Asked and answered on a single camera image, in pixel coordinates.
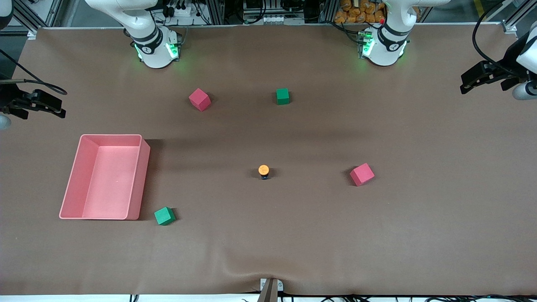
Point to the aluminium profile post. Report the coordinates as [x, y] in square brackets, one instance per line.
[269, 291]

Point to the orange snack bag pile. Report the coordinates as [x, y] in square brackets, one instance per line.
[356, 11]

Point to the pink foam cube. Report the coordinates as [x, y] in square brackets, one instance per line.
[199, 100]
[362, 174]

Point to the pink plastic tray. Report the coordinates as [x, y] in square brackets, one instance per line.
[105, 180]

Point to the white power strip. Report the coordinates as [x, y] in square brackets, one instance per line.
[179, 10]

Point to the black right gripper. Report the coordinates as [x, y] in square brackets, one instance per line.
[9, 95]

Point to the white terminal strip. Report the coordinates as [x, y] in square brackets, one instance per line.
[283, 19]

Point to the green foam cube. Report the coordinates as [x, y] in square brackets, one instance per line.
[164, 216]
[282, 96]

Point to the brown table mat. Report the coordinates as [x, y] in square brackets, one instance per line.
[268, 235]

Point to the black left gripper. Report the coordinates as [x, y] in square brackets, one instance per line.
[510, 55]

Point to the aluminium frame corner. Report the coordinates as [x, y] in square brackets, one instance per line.
[509, 26]
[31, 32]

